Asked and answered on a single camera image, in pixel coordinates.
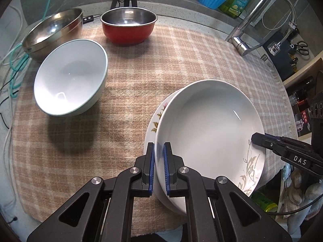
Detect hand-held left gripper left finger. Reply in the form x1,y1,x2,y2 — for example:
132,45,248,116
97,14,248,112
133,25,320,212
26,142,155,242

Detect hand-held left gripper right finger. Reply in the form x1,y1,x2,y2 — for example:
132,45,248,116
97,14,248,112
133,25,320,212
164,142,293,242

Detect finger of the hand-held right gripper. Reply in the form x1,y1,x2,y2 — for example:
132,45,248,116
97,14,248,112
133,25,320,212
251,132,287,158

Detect large rose print plate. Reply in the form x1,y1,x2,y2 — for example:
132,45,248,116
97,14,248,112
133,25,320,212
144,91,187,216

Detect white plate with leaf print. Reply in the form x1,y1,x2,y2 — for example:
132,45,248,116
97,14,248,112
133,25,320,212
154,79,266,215

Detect white ceramic bowl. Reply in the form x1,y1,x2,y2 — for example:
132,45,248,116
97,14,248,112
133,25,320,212
34,39,108,117

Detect red steel-lined bowl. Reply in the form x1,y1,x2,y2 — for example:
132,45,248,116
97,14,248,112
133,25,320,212
100,7,158,46

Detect stainless steel bowl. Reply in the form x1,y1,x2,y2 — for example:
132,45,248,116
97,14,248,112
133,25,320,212
21,7,84,62

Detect dark printed box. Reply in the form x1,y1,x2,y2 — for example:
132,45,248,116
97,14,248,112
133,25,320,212
294,107,313,138

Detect clear drinking glass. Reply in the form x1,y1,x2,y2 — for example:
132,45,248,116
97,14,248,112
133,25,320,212
289,93,303,106

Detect green yellow packet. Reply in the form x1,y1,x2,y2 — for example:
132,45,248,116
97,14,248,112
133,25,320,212
251,190,278,213

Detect dark glass bottle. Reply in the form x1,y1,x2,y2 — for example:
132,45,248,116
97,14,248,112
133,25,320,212
288,77,315,94

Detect dark blue knife block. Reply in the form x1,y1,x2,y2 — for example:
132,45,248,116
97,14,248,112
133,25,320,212
262,31,316,81

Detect wooden shelf unit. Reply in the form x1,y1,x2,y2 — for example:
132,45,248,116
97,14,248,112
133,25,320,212
283,55,323,142

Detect beige checked cloth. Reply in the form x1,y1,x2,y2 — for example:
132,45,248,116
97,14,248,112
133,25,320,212
11,23,299,237

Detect scissors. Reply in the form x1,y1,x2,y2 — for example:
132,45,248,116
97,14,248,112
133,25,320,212
290,40,309,55

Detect chrome faucet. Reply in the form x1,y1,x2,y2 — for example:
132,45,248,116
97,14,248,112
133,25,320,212
224,0,297,56

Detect flexible faucet sprayer hose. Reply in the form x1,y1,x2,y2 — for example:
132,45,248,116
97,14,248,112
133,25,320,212
262,7,297,56

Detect teal green hose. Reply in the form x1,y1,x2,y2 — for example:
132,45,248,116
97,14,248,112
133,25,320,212
9,0,55,99

